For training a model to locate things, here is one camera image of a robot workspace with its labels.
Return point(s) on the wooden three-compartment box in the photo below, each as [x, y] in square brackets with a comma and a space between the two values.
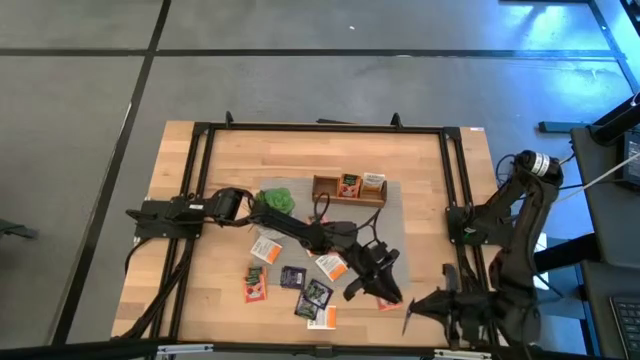
[350, 202]

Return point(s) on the silver frame bracket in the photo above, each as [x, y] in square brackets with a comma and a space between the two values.
[462, 354]
[185, 348]

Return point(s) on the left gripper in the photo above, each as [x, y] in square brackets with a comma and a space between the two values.
[372, 260]

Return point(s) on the grey woven placemat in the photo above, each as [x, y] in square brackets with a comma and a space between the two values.
[395, 225]

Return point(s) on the green plant in patterned pot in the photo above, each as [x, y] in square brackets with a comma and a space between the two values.
[277, 200]

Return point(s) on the grey chair base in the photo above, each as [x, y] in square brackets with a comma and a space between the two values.
[15, 229]

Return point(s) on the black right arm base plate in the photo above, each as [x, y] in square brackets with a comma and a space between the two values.
[457, 235]

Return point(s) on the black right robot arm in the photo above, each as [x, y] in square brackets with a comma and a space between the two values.
[520, 250]

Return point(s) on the black monitor on desk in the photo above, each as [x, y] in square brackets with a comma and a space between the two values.
[634, 165]

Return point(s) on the black slanted beam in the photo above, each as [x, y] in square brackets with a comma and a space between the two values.
[570, 252]

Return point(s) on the white printed sign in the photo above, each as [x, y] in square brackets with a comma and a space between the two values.
[541, 281]

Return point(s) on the black keyboard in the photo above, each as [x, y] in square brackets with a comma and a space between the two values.
[627, 325]

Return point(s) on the black overhead beam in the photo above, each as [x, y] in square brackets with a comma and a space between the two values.
[75, 350]

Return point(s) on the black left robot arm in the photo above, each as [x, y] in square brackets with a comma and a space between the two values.
[295, 230]

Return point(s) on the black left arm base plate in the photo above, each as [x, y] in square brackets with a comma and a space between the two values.
[150, 222]

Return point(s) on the dark grey desk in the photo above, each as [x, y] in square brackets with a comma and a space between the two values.
[605, 225]

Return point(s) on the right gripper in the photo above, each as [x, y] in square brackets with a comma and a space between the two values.
[472, 315]

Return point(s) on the white and orange tea packet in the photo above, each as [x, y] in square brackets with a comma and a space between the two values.
[331, 267]
[320, 320]
[310, 253]
[265, 248]
[373, 181]

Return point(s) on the blue-grey desk foot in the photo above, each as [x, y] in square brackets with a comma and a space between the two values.
[560, 126]

